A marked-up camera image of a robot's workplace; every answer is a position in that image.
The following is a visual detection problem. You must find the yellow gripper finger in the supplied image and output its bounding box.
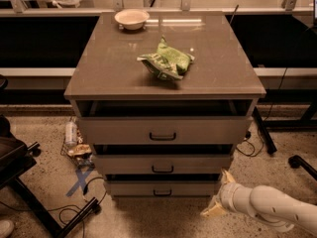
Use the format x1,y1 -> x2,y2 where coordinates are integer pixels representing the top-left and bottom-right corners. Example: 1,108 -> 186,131
221,170 -> 235,184
200,196 -> 227,218

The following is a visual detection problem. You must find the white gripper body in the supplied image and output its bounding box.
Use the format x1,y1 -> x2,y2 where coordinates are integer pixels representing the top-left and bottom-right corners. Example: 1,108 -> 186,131
216,182 -> 254,217

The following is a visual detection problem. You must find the grey bottom drawer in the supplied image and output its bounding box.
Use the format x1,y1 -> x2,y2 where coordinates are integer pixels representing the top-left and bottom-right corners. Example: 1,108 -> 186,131
105,174 -> 220,197

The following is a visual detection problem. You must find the grey drawer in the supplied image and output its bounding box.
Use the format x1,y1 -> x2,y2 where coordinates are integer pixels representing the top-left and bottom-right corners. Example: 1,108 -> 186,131
93,145 -> 232,175
105,174 -> 220,197
75,99 -> 254,146

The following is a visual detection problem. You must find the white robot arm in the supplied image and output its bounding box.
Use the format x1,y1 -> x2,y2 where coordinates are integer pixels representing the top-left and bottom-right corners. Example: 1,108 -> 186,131
200,170 -> 317,235

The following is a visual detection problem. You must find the grey top drawer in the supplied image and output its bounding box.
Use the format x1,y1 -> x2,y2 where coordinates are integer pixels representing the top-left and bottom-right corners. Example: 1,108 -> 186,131
75,99 -> 254,146

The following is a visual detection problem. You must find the grey drawer cabinet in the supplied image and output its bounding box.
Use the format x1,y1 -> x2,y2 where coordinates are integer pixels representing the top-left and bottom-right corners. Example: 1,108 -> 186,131
63,11 -> 267,203

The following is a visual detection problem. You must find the grey middle drawer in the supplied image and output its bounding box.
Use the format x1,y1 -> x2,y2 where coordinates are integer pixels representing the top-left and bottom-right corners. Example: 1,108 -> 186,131
93,145 -> 232,175

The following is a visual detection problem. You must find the black table leg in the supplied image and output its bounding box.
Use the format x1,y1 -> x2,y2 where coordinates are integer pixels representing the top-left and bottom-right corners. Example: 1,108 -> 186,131
253,108 -> 276,155

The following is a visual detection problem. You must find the black chair base right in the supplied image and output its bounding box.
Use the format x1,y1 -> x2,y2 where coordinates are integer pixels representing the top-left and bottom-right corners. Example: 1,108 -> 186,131
288,155 -> 317,180

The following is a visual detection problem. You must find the green chip bag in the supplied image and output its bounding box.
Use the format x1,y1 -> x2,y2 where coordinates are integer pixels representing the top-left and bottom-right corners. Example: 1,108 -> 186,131
137,37 -> 195,80

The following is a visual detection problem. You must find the white plastic bottle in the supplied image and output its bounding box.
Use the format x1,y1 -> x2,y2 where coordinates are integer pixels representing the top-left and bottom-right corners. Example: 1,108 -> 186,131
64,121 -> 77,147

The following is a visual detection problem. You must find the white ceramic bowl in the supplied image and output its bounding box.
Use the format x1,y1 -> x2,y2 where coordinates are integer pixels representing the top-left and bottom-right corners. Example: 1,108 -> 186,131
115,9 -> 150,31

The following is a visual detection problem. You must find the black chair left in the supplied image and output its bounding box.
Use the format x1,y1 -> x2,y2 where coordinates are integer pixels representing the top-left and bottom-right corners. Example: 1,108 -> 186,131
0,74 -> 101,238

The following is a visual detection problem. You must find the white shoe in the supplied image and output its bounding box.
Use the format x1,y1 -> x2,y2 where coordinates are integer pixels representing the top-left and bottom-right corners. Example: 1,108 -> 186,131
0,220 -> 14,238

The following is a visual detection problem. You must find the black floor cable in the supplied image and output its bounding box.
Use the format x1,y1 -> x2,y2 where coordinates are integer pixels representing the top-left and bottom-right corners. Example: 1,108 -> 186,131
235,130 -> 265,158

